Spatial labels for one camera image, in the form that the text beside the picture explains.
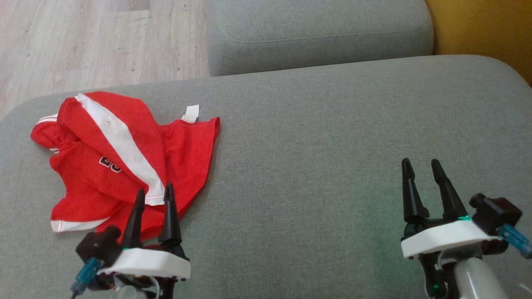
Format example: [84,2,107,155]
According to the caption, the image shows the yellow cushion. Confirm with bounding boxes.
[425,0,532,87]

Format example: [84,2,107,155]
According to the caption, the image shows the red basketball shorts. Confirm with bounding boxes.
[50,92,175,242]

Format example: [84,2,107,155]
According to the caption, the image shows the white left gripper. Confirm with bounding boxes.
[99,183,192,279]

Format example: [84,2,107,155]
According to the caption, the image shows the grey sofa seat cushion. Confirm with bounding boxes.
[0,55,532,299]

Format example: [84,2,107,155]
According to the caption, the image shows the red basketball jersey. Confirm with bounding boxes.
[30,105,221,233]

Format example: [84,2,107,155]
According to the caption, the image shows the left camera cable teal plug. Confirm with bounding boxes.
[70,257,103,296]

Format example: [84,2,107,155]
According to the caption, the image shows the grey sofa side cushion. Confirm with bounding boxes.
[207,0,435,77]

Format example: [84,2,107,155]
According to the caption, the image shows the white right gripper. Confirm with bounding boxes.
[401,158,499,258]

